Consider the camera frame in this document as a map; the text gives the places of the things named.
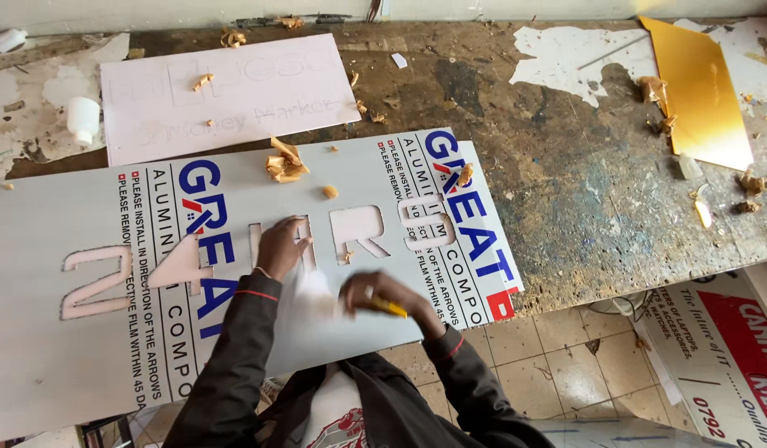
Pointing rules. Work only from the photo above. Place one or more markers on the yellow utility knife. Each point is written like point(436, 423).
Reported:
point(390, 307)

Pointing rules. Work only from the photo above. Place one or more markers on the pink foam board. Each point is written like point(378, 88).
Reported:
point(265, 93)

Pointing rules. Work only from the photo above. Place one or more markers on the white plastic glue bottle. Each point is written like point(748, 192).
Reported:
point(84, 118)

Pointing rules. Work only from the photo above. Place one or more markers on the grey printed aluminium composite panel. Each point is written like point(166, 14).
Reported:
point(47, 348)

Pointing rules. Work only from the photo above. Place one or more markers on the person's right fingers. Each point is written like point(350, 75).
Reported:
point(362, 292)

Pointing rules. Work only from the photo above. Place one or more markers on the yellow-tipped nozzle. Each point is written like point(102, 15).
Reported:
point(702, 210)

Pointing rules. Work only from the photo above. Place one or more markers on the large crumpled tan paper scrap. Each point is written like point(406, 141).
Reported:
point(285, 165)

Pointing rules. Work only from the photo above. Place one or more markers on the gold mirror sheet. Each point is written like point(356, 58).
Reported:
point(700, 99)

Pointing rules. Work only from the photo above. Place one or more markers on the white cut-out film piece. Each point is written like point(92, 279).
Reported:
point(312, 295)

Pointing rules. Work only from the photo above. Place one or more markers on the small clear plastic bottle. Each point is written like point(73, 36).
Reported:
point(689, 167)

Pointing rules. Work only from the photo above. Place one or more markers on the person's left fingers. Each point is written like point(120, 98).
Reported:
point(297, 239)

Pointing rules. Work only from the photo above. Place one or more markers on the person's right hand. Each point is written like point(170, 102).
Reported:
point(396, 295)

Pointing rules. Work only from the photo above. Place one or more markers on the small white capped bottle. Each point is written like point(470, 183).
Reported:
point(7, 40)

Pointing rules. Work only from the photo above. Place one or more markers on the white and red printed sign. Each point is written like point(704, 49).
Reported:
point(719, 361)

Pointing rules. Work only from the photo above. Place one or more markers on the person's left hand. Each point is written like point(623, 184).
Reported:
point(278, 249)

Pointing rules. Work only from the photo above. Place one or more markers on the small white paper piece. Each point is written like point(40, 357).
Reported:
point(399, 60)

